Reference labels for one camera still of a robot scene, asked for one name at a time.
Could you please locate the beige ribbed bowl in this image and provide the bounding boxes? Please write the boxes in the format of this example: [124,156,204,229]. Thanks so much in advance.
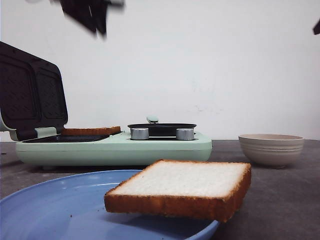
[238,133,305,168]

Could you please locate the black round frying pan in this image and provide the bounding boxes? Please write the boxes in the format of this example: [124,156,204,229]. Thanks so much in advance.
[128,115,197,137]

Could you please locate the mint green sandwich maker lid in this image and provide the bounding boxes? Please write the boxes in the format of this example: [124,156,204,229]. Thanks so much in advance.
[0,42,68,141]

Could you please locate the blue plastic plate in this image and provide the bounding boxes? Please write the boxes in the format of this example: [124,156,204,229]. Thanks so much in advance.
[0,170,219,240]

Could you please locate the silver right control knob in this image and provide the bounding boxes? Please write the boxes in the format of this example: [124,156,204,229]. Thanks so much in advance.
[176,128,195,141]

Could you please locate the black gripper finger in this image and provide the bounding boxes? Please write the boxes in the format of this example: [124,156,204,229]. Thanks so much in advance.
[60,0,97,36]
[312,21,320,35]
[89,0,108,38]

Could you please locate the silver control knob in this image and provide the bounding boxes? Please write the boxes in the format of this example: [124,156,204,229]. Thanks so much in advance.
[176,128,195,141]
[130,127,149,140]

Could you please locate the mint green breakfast maker base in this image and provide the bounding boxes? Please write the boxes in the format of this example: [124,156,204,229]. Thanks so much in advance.
[15,132,212,167]

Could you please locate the silver left control knob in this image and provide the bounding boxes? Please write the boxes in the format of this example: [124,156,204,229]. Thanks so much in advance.
[130,127,149,140]

